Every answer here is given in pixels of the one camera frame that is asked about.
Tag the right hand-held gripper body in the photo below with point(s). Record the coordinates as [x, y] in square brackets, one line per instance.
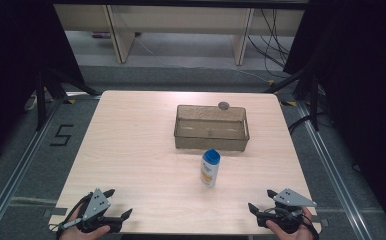
[289, 200]

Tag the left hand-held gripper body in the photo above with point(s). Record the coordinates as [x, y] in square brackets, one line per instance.
[96, 201]

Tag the person's right hand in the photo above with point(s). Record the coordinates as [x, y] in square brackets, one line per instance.
[282, 234]

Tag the person's left hand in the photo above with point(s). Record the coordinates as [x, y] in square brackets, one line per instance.
[81, 234]

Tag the white bottle with blue cap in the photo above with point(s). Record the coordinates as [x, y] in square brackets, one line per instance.
[209, 171]

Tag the clear brown plastic basket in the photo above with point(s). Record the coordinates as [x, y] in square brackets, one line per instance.
[211, 141]

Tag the round grey disc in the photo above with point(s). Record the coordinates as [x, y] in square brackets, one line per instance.
[223, 105]

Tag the black metal stand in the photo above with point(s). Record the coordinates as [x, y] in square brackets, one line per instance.
[41, 100]
[314, 100]

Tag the black curtain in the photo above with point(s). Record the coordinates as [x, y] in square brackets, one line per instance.
[11, 66]
[364, 83]

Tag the aluminium floor rail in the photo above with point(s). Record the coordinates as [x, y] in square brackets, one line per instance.
[14, 176]
[331, 173]

